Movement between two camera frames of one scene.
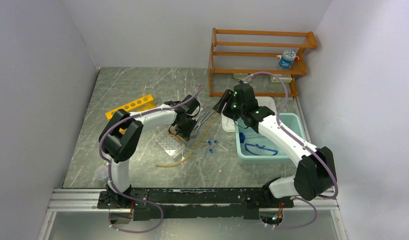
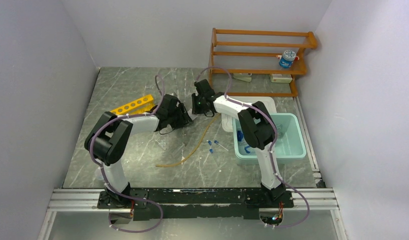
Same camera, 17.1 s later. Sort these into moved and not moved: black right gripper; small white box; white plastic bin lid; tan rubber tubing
Moved: black right gripper
Not moved: small white box; white plastic bin lid; tan rubber tubing
